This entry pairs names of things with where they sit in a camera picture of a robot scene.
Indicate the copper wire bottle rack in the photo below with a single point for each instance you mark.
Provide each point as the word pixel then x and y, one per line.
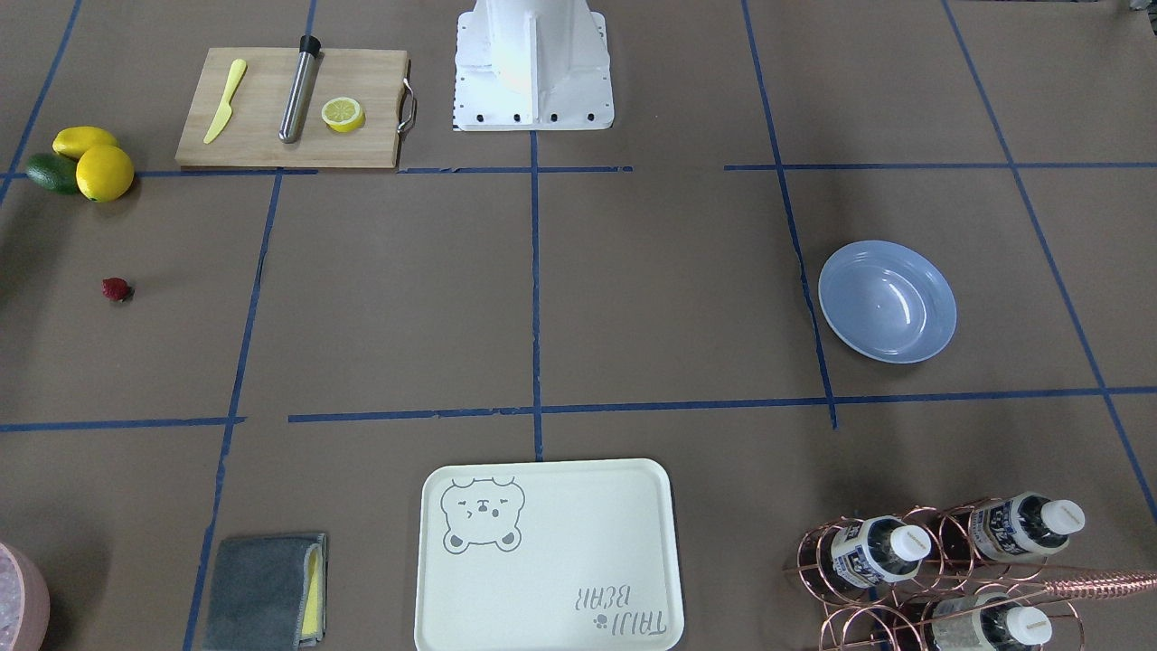
pixel 893 617

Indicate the dark drink bottle front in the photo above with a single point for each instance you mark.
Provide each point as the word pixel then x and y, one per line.
pixel 989 621

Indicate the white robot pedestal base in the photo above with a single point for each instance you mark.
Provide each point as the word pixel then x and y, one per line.
pixel 532 66

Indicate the yellow plastic knife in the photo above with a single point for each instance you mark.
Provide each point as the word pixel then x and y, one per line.
pixel 224 110

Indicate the cream bear tray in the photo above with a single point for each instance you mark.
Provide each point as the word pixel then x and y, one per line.
pixel 564 555

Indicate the pink bowl of ice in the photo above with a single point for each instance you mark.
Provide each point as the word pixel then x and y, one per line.
pixel 25 605

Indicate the red strawberry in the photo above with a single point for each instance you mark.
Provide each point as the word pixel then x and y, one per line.
pixel 116 289

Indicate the half lemon slice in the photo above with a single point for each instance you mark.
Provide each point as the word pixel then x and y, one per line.
pixel 343 115

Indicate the wooden cutting board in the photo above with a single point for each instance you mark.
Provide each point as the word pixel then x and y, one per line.
pixel 240 102

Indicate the green lime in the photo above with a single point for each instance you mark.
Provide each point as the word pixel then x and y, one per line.
pixel 53 172

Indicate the dark drink bottle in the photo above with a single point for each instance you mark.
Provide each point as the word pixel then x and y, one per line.
pixel 989 621
pixel 1028 526
pixel 881 550

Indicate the blue plate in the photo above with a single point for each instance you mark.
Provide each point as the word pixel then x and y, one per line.
pixel 887 302

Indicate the steel cylinder black cap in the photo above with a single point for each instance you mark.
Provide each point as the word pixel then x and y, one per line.
pixel 308 62

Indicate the round yellow lemon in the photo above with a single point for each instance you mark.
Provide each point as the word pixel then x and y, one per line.
pixel 104 173

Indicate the oval yellow lemon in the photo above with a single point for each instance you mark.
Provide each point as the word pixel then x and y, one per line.
pixel 73 142

